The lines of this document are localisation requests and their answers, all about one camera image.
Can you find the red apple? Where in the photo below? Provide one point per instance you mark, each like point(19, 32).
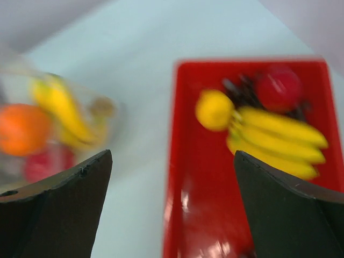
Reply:
point(49, 162)

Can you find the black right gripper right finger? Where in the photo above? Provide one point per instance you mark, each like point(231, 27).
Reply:
point(287, 216)

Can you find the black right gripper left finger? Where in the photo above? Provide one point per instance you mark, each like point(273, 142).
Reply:
point(57, 216)

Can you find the yellow lemon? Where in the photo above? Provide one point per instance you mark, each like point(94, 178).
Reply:
point(214, 110)

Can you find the curved yellow banana bunch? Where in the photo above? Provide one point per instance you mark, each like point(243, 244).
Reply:
point(79, 130)

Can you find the red pomegranate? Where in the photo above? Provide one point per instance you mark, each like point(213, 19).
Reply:
point(279, 89)

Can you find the orange fruit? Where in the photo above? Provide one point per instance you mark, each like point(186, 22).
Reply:
point(25, 129)

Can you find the dark grape bunch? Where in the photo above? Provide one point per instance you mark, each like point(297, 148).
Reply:
point(243, 94)

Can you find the clear pink-dotted zip bag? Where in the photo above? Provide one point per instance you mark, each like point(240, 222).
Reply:
point(17, 74)

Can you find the straight yellow banana bunch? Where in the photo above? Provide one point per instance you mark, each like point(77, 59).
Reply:
point(284, 143)

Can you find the red plastic tray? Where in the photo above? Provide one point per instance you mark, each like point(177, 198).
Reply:
point(204, 214)

